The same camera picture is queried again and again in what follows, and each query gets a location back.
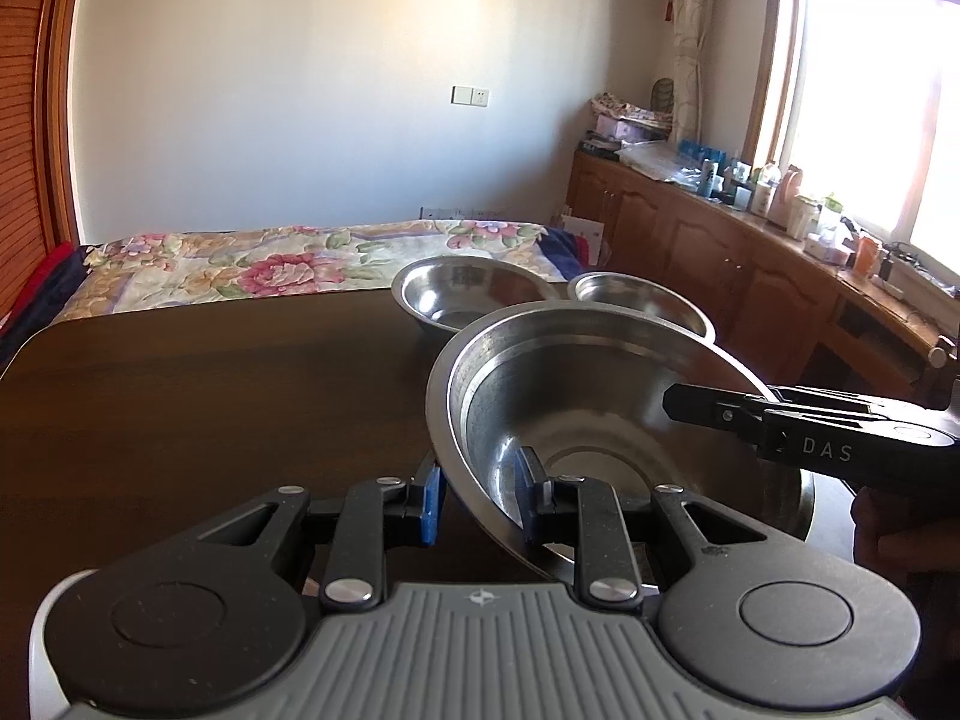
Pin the red blue striped cloth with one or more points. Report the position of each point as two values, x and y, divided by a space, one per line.
562 251

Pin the navy garment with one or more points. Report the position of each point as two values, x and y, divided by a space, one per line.
41 322

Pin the tissue box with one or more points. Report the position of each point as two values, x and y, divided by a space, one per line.
829 249

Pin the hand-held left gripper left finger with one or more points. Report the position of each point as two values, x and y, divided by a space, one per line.
431 510

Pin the floral bedspread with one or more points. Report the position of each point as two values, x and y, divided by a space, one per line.
262 270

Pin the medium steel bowl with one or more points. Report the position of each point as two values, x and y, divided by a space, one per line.
450 292

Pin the pink box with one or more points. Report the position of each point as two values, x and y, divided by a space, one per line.
626 130

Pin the red garment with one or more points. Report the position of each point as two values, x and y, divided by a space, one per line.
34 277

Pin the row of blue bottles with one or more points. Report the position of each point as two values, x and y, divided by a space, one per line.
701 150

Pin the wooden slatted wardrobe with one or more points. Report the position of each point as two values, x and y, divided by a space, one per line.
30 90

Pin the floral cloth bundle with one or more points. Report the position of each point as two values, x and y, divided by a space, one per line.
630 109

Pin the wooden low cabinet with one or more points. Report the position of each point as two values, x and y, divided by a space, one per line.
712 262

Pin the patterned beige curtain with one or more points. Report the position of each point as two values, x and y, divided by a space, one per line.
694 37

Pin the white jar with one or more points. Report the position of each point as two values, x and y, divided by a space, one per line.
802 217

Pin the wooden framed window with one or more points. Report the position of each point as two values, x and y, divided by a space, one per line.
862 112

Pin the small steel bowl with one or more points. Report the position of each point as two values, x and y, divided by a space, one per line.
637 300

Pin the pink bottle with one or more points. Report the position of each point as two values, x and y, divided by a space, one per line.
790 195

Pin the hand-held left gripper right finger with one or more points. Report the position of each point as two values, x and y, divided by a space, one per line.
531 495

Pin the white cardboard box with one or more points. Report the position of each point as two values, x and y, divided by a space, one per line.
585 232

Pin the clear plastic bags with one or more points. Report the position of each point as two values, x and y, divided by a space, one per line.
664 165

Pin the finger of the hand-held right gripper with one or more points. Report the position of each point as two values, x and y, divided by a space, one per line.
832 401
705 405

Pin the white plastic bottle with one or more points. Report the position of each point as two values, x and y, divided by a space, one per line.
763 191

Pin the orange box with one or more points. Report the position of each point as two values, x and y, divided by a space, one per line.
867 255

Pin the person's right hand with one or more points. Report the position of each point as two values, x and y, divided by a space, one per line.
915 532

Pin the large steel bowl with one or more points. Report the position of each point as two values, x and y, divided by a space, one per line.
570 375

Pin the white wall switch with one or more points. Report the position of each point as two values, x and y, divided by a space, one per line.
470 95

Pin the dark woven fan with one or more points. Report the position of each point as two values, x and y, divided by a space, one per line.
664 94

